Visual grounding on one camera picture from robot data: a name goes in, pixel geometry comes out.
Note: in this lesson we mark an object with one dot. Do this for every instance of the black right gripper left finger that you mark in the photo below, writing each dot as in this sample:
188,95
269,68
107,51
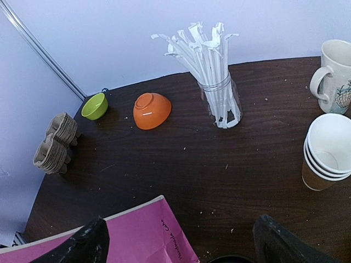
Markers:
89,244

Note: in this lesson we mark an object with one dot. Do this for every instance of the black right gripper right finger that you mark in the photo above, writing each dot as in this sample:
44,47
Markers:
274,243

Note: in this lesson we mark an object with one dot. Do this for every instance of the paper cakes bag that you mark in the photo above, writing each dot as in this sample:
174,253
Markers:
146,233

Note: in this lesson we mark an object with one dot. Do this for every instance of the cardboard cup carrier stack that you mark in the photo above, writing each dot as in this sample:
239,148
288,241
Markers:
52,154

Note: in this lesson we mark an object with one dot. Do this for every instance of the stack of brown paper cups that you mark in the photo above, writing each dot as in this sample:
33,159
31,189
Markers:
326,152

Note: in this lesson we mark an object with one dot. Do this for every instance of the green plastic bowl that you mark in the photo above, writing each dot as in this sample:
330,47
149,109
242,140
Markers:
95,107

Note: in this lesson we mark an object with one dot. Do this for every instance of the orange plastic bowl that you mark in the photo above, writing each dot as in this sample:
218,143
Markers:
151,110

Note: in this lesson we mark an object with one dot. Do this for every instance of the white ceramic mug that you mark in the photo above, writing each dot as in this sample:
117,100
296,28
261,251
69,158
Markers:
330,83

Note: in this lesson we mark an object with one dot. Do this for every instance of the white stirrers in holder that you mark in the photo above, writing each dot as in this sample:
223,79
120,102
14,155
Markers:
206,58

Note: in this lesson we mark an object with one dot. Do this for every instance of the left aluminium frame post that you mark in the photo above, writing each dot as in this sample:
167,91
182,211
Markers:
39,49

